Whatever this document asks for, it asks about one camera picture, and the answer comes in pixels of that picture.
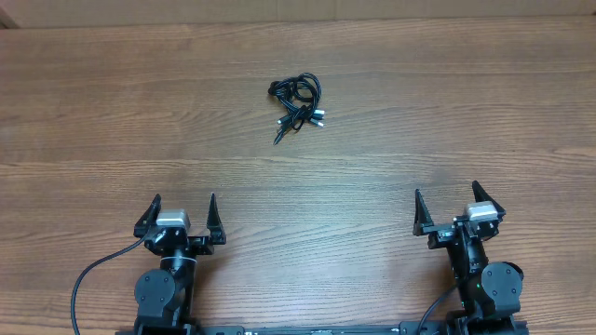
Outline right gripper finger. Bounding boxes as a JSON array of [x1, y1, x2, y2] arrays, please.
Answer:
[[471, 181, 507, 219], [413, 189, 434, 236]]

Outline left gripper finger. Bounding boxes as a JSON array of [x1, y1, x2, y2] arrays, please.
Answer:
[[206, 194, 226, 246], [133, 194, 161, 238]]

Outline black cable bundle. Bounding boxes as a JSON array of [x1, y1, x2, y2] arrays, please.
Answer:
[[267, 72, 326, 146]]

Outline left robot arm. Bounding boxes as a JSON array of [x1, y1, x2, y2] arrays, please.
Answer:
[[133, 195, 226, 334]]

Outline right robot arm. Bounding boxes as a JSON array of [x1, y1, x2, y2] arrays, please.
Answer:
[[413, 181, 529, 334]]

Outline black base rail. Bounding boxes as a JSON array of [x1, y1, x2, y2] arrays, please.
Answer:
[[115, 320, 530, 335]]

